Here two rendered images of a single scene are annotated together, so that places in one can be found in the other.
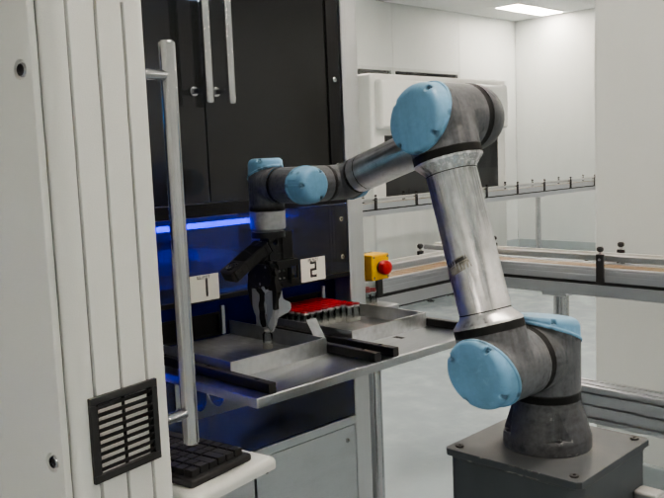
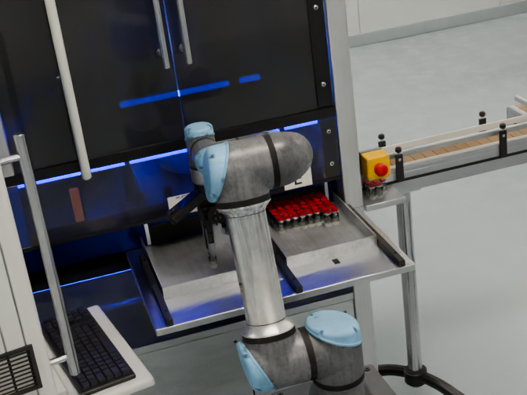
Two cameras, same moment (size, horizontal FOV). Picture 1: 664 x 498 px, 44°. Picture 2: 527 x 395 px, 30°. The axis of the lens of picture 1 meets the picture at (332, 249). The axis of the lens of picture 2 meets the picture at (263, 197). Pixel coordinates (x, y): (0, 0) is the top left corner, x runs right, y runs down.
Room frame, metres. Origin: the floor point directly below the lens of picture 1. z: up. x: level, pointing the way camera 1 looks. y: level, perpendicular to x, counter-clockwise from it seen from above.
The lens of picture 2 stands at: (-0.23, -1.20, 2.12)
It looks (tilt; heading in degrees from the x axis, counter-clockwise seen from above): 24 degrees down; 31
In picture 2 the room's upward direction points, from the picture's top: 8 degrees counter-clockwise
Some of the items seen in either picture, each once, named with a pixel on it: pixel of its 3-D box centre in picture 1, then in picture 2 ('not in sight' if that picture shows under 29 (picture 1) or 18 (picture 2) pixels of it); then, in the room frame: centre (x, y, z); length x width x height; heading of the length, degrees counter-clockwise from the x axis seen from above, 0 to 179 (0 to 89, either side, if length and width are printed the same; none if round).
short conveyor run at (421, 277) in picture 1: (401, 275); (442, 151); (2.57, -0.22, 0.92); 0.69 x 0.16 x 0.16; 134
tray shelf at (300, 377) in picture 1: (309, 348); (263, 260); (1.84, 0.06, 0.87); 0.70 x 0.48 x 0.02; 134
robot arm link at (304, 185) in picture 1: (303, 184); (216, 157); (1.67, 0.05, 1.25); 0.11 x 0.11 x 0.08; 43
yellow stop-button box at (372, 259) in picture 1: (372, 266); (374, 164); (2.27, -0.11, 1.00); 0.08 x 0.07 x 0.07; 44
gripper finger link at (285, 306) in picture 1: (280, 308); (218, 240); (1.72, 0.12, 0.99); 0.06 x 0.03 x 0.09; 134
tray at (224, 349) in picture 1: (230, 346); (197, 255); (1.78, 0.23, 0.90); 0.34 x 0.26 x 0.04; 44
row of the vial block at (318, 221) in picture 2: (327, 315); (307, 219); (2.04, 0.02, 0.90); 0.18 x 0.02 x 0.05; 134
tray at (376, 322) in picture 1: (339, 320); (311, 227); (2.01, -0.01, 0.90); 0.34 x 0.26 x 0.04; 44
